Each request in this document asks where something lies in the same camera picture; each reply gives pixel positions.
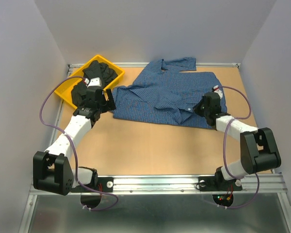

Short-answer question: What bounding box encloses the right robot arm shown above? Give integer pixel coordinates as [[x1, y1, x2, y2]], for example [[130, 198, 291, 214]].
[[194, 91, 281, 192]]

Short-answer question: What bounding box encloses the black striped shirt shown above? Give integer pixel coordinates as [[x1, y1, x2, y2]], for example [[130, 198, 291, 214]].
[[71, 60, 118, 107]]

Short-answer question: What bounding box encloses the aluminium front rail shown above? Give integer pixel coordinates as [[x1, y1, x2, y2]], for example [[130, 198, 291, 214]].
[[29, 172, 288, 195]]

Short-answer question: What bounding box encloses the aluminium back rail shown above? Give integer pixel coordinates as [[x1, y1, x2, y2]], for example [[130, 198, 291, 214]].
[[68, 63, 241, 68]]

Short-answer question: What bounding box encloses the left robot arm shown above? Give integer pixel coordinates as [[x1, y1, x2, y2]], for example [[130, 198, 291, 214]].
[[33, 87, 116, 196]]

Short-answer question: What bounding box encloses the blue plaid long sleeve shirt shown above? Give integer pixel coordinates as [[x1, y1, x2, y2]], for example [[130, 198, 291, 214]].
[[113, 57, 221, 129]]

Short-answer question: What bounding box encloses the yellow plastic bin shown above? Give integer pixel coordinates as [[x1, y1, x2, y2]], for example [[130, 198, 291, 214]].
[[54, 55, 125, 109]]

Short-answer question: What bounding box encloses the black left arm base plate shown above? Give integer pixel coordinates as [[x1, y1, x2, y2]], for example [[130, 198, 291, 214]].
[[71, 176, 114, 193]]

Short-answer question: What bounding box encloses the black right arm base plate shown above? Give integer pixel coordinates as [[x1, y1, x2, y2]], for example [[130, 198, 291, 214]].
[[195, 176, 243, 192]]

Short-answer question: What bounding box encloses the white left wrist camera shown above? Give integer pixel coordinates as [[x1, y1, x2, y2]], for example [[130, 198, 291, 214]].
[[84, 77, 102, 88]]

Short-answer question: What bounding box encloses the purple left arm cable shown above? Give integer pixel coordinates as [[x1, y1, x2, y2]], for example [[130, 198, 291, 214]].
[[39, 76, 119, 211]]

